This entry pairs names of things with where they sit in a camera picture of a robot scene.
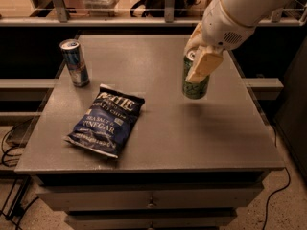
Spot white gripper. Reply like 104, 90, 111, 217
183, 0, 259, 83

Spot green soda can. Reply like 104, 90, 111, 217
181, 49, 211, 100

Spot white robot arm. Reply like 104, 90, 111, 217
184, 0, 292, 83

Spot blue silver redbull can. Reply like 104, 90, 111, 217
59, 39, 89, 87

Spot black bag background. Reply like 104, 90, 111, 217
129, 0, 219, 18

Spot metal railing shelf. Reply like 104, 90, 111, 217
0, 0, 306, 27

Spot blue kettle chips bag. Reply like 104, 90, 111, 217
64, 84, 145, 158

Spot lower grey drawer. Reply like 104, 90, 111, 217
65, 211, 236, 230

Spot grey drawer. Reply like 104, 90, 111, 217
65, 211, 236, 230
36, 183, 263, 212

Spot upper grey drawer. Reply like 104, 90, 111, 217
36, 183, 263, 212

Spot black cable right floor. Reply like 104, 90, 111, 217
261, 125, 292, 230

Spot black cables left floor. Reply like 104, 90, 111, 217
0, 118, 39, 230

